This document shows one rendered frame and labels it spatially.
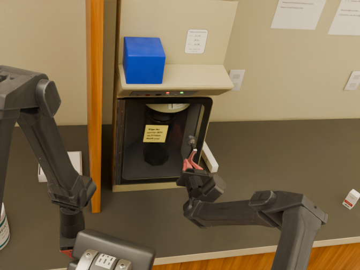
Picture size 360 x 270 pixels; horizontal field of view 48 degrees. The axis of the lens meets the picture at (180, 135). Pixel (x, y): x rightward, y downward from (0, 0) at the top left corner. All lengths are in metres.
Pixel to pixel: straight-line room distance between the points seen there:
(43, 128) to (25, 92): 0.13
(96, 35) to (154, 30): 0.19
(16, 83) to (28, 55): 1.01
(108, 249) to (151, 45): 0.72
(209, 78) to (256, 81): 0.76
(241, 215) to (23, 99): 0.58
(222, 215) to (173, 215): 0.46
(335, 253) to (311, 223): 0.99
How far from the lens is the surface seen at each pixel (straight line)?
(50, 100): 0.71
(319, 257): 1.81
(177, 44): 1.18
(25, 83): 0.67
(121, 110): 1.27
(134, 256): 0.48
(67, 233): 1.12
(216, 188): 1.23
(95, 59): 1.07
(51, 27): 1.61
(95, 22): 1.02
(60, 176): 0.91
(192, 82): 1.14
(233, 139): 1.88
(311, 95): 2.11
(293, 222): 0.84
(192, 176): 1.33
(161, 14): 1.13
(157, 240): 1.44
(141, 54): 1.06
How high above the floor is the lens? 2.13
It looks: 41 degrees down
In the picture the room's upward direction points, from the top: 11 degrees clockwise
